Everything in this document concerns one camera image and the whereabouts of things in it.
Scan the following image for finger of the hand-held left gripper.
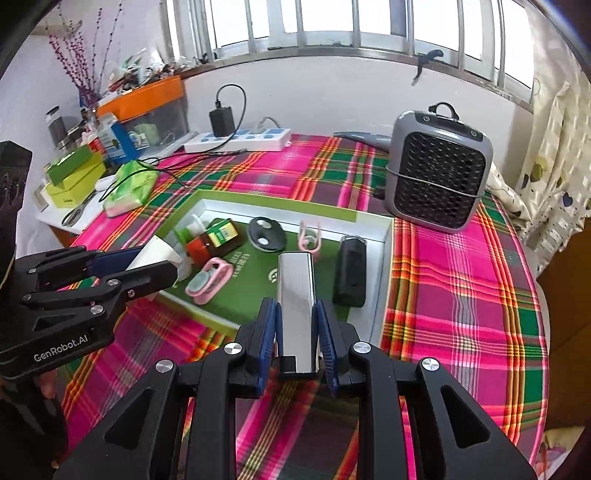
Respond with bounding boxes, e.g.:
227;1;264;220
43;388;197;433
21;259;179;334
16;246;145;291

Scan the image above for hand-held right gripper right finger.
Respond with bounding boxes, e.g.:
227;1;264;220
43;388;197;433
315;299;539;480

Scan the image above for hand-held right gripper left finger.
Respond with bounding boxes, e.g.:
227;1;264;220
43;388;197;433
53;296;278;480

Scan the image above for white cube charger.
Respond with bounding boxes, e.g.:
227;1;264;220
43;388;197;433
124;234;183;273

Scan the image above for white round cap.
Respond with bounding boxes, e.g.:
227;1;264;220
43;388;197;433
173;256;195;282

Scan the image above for green cardboard box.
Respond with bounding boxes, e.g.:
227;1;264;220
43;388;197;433
154;190;395;356

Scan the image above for white bottle green cap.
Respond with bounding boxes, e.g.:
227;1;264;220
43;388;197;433
174;215;206;245

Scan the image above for black battery pack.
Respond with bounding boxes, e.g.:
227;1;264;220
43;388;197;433
332;235;368;308

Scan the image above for brown bottle red cap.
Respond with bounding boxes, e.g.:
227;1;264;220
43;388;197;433
186;219;241;267

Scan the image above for white side table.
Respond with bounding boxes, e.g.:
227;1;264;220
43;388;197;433
34;180;109;247

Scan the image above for scissors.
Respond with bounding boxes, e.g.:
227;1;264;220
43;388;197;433
61;194;95;227

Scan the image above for lime green flat box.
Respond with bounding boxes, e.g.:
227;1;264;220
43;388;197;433
46;164;107;209

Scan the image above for green tissue packet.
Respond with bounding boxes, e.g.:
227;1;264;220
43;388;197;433
102;161;158;217

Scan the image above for dark green flat box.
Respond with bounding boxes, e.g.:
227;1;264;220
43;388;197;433
45;147;103;185

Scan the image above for blue carton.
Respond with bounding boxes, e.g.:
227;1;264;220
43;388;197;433
97;115;134;162

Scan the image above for dark glass jar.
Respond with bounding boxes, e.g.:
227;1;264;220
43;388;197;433
45;106;65;146

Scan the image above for pink plaid blanket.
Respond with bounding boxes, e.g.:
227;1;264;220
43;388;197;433
60;133;550;480

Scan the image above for black charger plug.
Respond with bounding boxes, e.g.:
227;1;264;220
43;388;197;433
210;107;234;137

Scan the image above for storage bin orange lid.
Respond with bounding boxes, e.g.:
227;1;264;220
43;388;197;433
96;75;190;160

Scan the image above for white power strip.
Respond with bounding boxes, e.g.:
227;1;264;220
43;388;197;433
184;128;293;153

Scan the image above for purple flower branches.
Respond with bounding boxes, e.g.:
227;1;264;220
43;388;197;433
48;0;125;104

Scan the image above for pile of small sundries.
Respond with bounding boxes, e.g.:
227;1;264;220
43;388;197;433
99;51;185;100

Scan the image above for grey tapered object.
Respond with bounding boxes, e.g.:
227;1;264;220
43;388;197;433
333;130;393;145

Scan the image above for grey portable heater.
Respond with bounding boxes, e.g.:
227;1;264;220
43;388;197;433
385;102;494;232

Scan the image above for cream patterned curtain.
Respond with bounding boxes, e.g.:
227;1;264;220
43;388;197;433
517;69;591;278

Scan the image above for metal window bars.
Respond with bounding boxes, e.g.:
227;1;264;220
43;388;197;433
166;0;546;112

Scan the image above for black clip hook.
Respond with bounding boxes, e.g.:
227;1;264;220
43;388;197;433
412;50;446;86

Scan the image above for black charger cable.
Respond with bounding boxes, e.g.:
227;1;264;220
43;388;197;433
139;84;247;190

